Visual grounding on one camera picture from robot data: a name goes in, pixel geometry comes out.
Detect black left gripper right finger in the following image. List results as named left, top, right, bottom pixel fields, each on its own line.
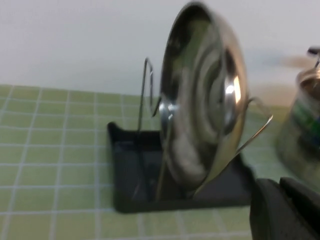
left=279, top=176, right=320, bottom=240

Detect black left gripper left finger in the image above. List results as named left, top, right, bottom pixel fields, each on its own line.
left=249, top=177, right=310, bottom=240

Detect stainless pot lid black knob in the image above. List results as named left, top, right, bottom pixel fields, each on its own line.
left=159, top=1, right=251, bottom=198

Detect green grid tablecloth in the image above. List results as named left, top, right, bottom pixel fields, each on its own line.
left=0, top=83, right=320, bottom=240

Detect stainless steel pot black handles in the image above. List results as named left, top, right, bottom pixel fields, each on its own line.
left=274, top=46, right=320, bottom=173

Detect black tray wire lid rack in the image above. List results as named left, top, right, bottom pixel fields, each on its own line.
left=106, top=57, right=275, bottom=215

